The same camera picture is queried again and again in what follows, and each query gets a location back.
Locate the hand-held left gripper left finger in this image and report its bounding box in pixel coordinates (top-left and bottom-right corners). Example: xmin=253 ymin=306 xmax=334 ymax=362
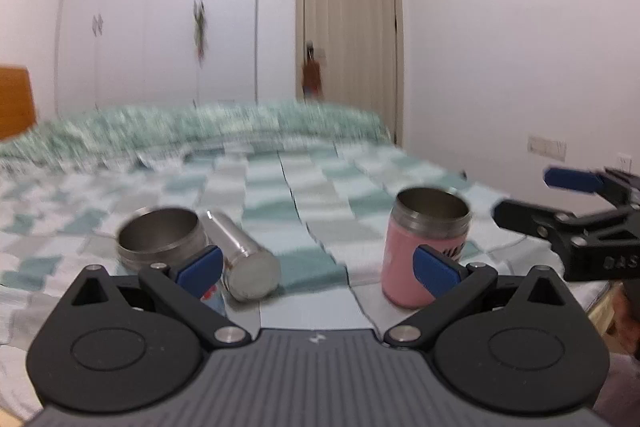
xmin=54 ymin=245 xmax=252 ymax=351

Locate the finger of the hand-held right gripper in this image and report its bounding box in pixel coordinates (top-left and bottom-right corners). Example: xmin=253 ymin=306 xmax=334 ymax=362
xmin=543 ymin=166 xmax=640 ymax=208
xmin=492 ymin=199 xmax=581 ymax=253

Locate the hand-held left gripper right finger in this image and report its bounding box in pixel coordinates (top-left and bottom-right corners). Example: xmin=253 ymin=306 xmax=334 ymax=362
xmin=382 ymin=245 xmax=584 ymax=351

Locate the slim steel cup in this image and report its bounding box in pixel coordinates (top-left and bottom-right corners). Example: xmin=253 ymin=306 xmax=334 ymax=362
xmin=204 ymin=210 xmax=282 ymax=304

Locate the pink steel cup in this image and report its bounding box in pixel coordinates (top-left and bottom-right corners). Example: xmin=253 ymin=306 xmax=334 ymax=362
xmin=381 ymin=187 xmax=474 ymax=311

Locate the wide steel bowl cup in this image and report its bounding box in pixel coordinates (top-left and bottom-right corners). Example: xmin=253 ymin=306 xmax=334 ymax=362
xmin=116 ymin=206 xmax=210 ymax=277

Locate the checkered green bed sheet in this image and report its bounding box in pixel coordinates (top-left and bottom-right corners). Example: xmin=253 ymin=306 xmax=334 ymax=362
xmin=0 ymin=141 xmax=608 ymax=358

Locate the green patterned quilt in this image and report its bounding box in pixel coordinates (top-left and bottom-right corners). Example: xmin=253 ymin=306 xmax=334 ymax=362
xmin=0 ymin=101 xmax=392 ymax=168

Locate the hanging wardrobe ornament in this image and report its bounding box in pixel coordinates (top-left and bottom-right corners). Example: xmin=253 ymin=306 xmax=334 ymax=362
xmin=192 ymin=0 xmax=209 ymax=66

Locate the beige door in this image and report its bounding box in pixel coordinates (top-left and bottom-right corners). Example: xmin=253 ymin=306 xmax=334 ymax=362
xmin=296 ymin=0 xmax=405 ymax=146

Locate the wooden headboard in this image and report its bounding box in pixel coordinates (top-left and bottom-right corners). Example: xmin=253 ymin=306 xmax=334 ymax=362
xmin=0 ymin=65 xmax=37 ymax=142

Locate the white wardrobe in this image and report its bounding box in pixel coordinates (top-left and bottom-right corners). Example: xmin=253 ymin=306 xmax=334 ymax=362
xmin=54 ymin=0 xmax=262 ymax=112

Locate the wall switch panel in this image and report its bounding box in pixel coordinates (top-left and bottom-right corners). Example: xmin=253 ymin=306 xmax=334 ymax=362
xmin=528 ymin=135 xmax=568 ymax=158

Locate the wooden bed frame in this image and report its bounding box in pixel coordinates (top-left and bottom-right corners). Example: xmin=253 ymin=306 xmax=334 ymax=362
xmin=590 ymin=289 xmax=623 ymax=340

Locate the brown bag on door handle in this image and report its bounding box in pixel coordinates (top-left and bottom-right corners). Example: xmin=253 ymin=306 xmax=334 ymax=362
xmin=301 ymin=41 xmax=325 ymax=100

